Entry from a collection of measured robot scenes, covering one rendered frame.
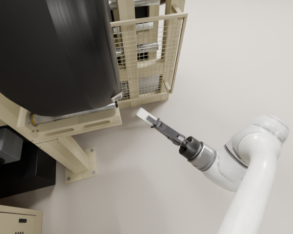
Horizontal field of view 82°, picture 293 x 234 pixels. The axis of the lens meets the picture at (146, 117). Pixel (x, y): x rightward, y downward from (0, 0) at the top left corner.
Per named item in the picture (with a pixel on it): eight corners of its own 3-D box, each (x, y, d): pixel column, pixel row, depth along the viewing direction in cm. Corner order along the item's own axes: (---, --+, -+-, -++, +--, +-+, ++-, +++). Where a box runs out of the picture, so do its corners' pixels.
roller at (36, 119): (35, 126, 70) (29, 122, 66) (35, 117, 71) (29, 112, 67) (118, 109, 74) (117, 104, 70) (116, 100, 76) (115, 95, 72)
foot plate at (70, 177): (65, 184, 140) (64, 183, 138) (65, 154, 154) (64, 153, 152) (98, 175, 144) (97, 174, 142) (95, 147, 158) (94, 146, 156)
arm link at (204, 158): (194, 167, 63) (181, 159, 62) (207, 147, 64) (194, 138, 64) (206, 174, 54) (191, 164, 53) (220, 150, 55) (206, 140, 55)
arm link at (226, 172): (195, 159, 66) (219, 137, 61) (226, 181, 67) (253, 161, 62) (198, 179, 56) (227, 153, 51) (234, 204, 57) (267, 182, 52)
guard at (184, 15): (72, 113, 142) (20, 35, 84) (72, 112, 143) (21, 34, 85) (172, 93, 155) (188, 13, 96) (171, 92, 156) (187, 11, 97)
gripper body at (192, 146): (193, 162, 54) (169, 146, 53) (183, 157, 62) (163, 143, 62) (205, 142, 55) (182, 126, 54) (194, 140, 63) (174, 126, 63)
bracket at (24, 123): (31, 139, 69) (16, 127, 61) (39, 74, 90) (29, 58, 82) (40, 137, 70) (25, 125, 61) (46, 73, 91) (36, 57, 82)
